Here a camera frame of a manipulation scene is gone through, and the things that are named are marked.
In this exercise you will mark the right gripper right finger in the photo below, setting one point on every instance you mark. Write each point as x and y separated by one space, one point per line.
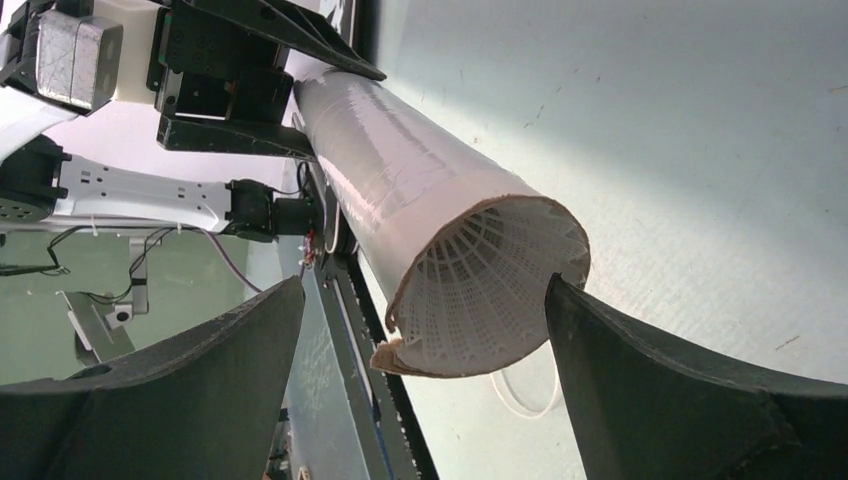
646 404

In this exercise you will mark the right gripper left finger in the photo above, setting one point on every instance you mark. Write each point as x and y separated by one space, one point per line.
203 404

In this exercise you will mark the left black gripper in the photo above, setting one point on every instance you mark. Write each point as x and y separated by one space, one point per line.
216 59

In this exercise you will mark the white shuttlecock tube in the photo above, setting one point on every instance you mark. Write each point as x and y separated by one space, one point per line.
400 179

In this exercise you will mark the white shuttlecock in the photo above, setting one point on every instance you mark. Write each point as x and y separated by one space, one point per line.
474 303

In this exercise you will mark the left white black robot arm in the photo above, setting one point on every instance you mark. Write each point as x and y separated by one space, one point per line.
39 180

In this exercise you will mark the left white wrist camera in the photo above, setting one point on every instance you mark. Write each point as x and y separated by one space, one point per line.
82 55

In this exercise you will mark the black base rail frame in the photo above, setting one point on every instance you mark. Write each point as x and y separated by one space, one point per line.
346 421

